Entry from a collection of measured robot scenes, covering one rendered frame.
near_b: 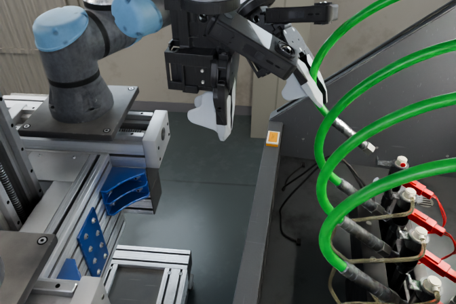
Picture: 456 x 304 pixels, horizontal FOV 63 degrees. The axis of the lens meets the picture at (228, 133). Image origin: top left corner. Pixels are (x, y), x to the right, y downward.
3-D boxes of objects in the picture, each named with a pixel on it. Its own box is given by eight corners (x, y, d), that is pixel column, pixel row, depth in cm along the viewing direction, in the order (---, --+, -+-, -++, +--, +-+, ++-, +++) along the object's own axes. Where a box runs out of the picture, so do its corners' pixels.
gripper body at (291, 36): (275, 73, 72) (243, 19, 71) (313, 49, 67) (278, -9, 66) (259, 82, 66) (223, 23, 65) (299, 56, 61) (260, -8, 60)
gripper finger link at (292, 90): (299, 118, 67) (275, 73, 68) (328, 103, 64) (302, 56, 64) (293, 122, 65) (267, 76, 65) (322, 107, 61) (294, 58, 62)
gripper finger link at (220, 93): (219, 110, 53) (218, 55, 48) (231, 112, 53) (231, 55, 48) (212, 130, 50) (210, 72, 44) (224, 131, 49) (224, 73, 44)
